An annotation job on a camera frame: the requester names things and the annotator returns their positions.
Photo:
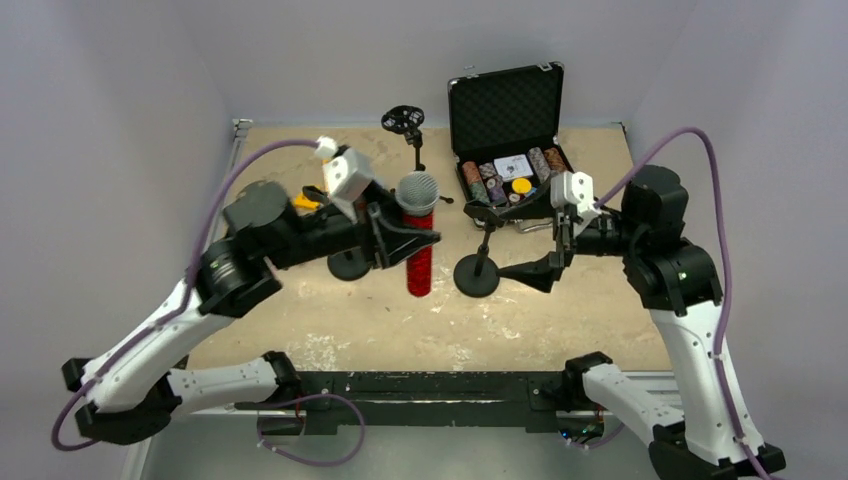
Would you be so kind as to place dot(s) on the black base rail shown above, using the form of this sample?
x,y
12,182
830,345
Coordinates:
x,y
533,401

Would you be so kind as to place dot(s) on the black poker chip case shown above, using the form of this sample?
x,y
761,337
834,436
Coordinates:
x,y
505,113

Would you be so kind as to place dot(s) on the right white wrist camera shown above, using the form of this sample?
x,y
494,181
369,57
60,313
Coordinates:
x,y
574,189

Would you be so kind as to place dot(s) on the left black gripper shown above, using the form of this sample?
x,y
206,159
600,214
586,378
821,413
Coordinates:
x,y
378,235

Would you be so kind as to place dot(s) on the round-base mic stand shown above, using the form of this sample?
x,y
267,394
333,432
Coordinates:
x,y
476,275
349,265

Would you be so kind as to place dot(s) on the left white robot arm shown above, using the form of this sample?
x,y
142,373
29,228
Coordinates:
x,y
136,389

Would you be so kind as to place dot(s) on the black tripod mic stand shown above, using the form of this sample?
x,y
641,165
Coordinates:
x,y
414,142

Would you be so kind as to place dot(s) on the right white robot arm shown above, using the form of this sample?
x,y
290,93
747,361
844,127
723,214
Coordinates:
x,y
710,435

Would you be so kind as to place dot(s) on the white card deck box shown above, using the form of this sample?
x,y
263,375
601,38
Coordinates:
x,y
513,167

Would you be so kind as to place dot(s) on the yellow dealer chip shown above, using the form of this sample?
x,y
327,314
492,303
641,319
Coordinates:
x,y
521,186

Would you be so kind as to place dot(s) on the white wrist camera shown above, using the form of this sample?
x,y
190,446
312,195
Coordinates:
x,y
346,177
574,189

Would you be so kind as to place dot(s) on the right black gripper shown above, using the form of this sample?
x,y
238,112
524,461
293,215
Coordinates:
x,y
563,246

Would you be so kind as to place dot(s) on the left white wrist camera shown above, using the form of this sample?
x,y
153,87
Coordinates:
x,y
346,177

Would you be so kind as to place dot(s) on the yellow triangle stand near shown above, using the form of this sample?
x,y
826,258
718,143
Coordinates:
x,y
303,204

